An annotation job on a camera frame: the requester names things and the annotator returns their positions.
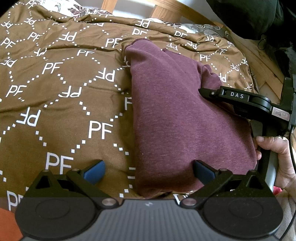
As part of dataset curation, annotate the maroon knit garment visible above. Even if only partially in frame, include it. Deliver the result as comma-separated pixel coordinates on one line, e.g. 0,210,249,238
125,39,256,198

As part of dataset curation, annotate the person's right hand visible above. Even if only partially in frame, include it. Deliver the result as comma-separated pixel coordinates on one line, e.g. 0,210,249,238
254,136,295,200

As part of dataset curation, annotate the wooden bed headboard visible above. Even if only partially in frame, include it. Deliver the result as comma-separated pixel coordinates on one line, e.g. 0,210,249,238
101,1,284,100

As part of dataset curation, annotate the brown PF patterned duvet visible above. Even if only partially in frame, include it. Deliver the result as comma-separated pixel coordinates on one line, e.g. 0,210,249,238
1,1,254,212

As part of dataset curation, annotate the orange cloth at corner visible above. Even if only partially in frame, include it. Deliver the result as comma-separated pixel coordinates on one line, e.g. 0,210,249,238
0,208,23,241

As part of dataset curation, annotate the grey floral pillow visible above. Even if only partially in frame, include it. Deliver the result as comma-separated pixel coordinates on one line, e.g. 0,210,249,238
149,18,230,39

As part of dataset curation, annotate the white floral pillow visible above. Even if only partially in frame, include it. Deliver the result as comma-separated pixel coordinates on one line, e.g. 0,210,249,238
35,0,112,18

